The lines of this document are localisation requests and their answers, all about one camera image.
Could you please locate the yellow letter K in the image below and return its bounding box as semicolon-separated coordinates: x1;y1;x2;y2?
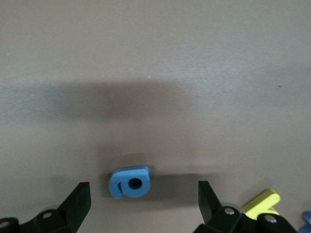
242;189;281;221

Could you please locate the blue letter a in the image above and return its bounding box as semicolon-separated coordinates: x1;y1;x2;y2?
108;165;151;200

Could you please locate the brown table cover sheet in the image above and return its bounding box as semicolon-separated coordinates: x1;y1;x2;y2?
0;0;311;233

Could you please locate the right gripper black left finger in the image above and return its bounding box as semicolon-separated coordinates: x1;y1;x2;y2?
0;182;92;233

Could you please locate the blue letter x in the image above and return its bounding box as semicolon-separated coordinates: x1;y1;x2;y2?
298;210;311;233

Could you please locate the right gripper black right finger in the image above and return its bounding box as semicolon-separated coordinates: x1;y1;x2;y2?
193;181;299;233

